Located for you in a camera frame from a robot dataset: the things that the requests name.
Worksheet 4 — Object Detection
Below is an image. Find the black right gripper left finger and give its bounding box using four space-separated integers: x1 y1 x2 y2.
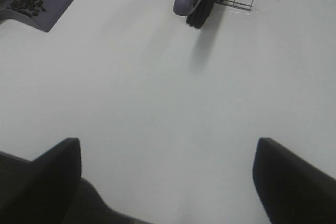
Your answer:
1 138 80 223

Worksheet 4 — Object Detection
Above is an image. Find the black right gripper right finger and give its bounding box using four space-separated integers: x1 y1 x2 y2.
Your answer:
253 137 335 223

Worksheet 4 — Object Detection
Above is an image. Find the pile of coffee beans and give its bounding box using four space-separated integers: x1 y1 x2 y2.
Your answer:
6 0 47 18

